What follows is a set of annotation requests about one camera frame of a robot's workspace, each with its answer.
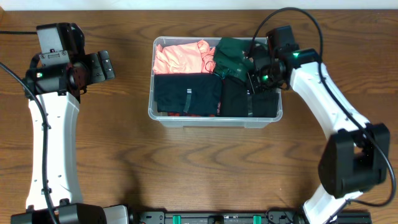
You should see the dark green garment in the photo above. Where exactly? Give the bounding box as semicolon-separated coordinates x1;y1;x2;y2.
213;37;254;83

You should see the black mounting rail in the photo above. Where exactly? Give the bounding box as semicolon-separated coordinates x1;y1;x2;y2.
130;210;373;224

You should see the pink shirt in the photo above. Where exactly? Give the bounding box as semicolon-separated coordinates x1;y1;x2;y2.
152;40;216;75

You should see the dark navy garment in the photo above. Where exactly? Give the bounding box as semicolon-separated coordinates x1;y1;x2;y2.
220;77;279;118

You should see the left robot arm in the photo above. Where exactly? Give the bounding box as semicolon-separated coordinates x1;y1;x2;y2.
11;23;129;223

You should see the black garment with tape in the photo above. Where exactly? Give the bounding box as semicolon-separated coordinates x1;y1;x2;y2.
154;73;223;115

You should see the clear plastic storage bin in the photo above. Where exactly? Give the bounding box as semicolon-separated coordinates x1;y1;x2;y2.
147;36;283;129

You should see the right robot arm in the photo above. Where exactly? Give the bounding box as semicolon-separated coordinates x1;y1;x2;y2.
248;26;395;223

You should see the red navy plaid shirt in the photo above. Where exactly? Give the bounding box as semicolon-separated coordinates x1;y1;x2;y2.
167;103;221;117

